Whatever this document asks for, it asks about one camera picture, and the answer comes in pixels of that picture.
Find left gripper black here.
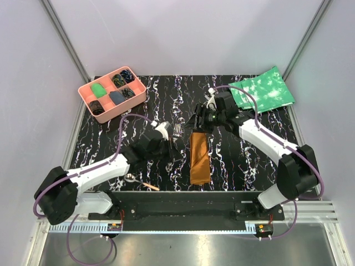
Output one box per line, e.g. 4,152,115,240
146,136,183,163

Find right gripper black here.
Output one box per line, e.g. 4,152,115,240
182,103,225,135

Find silver fork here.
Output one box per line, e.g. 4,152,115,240
168,123,182,164

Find orange cloth napkin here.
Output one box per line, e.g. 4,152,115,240
190,132,211,185

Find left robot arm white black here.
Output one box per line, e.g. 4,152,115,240
33,126,182,225

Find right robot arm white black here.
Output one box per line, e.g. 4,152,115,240
185,91,321,220

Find grey blue rolled napkin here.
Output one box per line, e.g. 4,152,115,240
109,91,126,105

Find green rolled napkin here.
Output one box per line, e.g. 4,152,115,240
91,83,107,99

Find black marble pattern mat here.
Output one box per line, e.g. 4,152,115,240
70,75,277,191

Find dark patterned roll front right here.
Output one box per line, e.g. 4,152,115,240
120,87,135,100

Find dark patterned roll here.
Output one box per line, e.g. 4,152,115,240
88,100,105,116
120,87,135,100
120,69,135,83
112,74,126,88

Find pink compartment tray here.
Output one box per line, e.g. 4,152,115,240
78,66,146,124

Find dark patterned roll front left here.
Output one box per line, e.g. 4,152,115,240
88,100,105,116

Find dark patterned roll back middle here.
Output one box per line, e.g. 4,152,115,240
112,74,126,88

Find dark patterned roll back right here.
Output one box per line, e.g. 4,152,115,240
120,69,135,83

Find green white patterned napkins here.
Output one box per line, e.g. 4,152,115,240
230,66,295,114

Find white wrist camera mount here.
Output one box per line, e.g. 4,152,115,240
205,88,217,111

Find wooden handled spoon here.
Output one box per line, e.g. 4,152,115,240
124,173,160,191

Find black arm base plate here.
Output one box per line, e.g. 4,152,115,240
88,191,285,221

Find aluminium frame rail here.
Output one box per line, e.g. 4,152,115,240
49,202,338,236

